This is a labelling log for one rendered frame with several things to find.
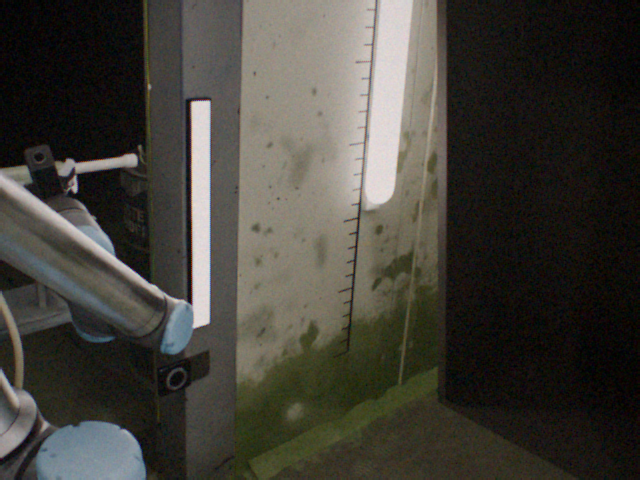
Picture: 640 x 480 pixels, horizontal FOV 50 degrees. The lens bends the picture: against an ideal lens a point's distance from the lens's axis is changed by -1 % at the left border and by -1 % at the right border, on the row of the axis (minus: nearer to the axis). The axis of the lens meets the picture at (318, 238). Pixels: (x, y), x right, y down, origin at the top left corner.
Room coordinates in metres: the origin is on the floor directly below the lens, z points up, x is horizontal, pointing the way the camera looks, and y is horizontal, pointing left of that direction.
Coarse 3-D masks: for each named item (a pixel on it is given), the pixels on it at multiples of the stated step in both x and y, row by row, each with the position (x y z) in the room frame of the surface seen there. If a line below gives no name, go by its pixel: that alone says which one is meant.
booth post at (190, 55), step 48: (144, 0) 1.80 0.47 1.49; (192, 0) 1.71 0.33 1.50; (240, 0) 1.80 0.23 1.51; (144, 48) 1.81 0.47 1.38; (192, 48) 1.71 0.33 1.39; (240, 48) 1.80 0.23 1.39; (192, 96) 1.70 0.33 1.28; (240, 96) 1.81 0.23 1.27; (192, 336) 1.70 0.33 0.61; (192, 384) 1.70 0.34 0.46; (192, 432) 1.70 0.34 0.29
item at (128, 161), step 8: (104, 160) 1.59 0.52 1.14; (112, 160) 1.60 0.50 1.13; (120, 160) 1.61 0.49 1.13; (128, 160) 1.62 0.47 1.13; (136, 160) 1.63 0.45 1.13; (0, 168) 1.44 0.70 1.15; (8, 168) 1.44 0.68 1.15; (16, 168) 1.45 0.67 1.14; (24, 168) 1.45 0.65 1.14; (80, 168) 1.54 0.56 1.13; (88, 168) 1.55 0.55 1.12; (96, 168) 1.56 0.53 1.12; (104, 168) 1.58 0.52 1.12; (8, 176) 1.41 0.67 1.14; (16, 176) 1.42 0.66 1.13; (24, 176) 1.43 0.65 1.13
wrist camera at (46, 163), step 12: (24, 156) 1.19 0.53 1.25; (36, 156) 1.19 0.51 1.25; (48, 156) 1.20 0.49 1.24; (36, 168) 1.18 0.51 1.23; (48, 168) 1.19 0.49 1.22; (36, 180) 1.17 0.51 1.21; (48, 180) 1.18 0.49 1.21; (60, 180) 1.19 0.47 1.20; (48, 192) 1.17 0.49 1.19; (60, 192) 1.18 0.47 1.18
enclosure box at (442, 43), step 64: (448, 0) 1.55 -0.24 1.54; (512, 0) 1.73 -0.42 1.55; (576, 0) 1.68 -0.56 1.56; (448, 64) 1.57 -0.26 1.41; (512, 64) 1.76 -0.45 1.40; (576, 64) 1.69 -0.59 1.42; (448, 128) 1.59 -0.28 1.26; (512, 128) 1.80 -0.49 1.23; (576, 128) 1.70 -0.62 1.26; (448, 192) 1.61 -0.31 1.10; (512, 192) 1.84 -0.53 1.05; (576, 192) 1.71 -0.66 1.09; (448, 256) 1.64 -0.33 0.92; (512, 256) 1.87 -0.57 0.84; (576, 256) 1.73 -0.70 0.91; (448, 320) 1.67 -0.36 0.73; (512, 320) 1.90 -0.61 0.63; (576, 320) 1.74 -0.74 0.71; (448, 384) 1.71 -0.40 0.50; (512, 384) 1.73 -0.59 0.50; (576, 384) 1.71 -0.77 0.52; (576, 448) 1.48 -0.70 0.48
